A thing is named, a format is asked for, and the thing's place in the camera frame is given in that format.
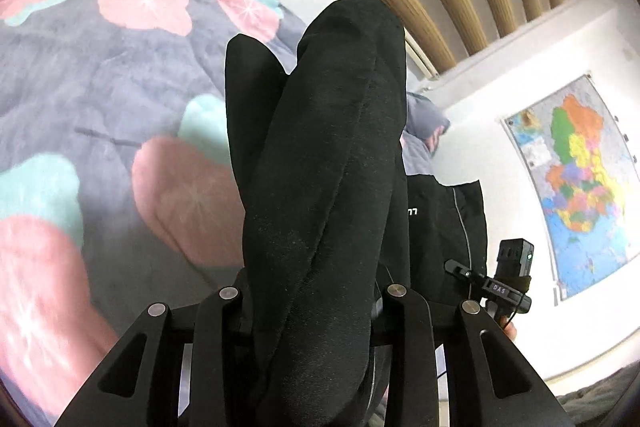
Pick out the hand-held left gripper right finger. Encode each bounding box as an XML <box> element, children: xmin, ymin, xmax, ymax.
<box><xmin>372</xmin><ymin>283</ymin><xmax>576</xmax><ymax>427</ymax></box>

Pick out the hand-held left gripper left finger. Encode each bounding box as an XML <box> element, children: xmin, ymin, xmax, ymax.
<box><xmin>54</xmin><ymin>272</ymin><xmax>261</xmax><ymax>427</ymax></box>

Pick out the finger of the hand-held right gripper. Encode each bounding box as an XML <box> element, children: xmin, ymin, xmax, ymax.
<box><xmin>446</xmin><ymin>259</ymin><xmax>489</xmax><ymax>291</ymax></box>

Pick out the black jacket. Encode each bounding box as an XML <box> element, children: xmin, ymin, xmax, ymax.
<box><xmin>225</xmin><ymin>0</ymin><xmax>488</xmax><ymax>427</ymax></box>

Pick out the dark grey cloth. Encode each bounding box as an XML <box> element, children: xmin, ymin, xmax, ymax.
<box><xmin>555</xmin><ymin>364</ymin><xmax>640</xmax><ymax>427</ymax></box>

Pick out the grey floral blanket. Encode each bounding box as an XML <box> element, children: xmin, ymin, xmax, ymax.
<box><xmin>0</xmin><ymin>0</ymin><xmax>451</xmax><ymax>425</ymax></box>

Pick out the colourful wall map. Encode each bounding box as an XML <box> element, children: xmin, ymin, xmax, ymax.
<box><xmin>500</xmin><ymin>74</ymin><xmax>640</xmax><ymax>303</ymax></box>

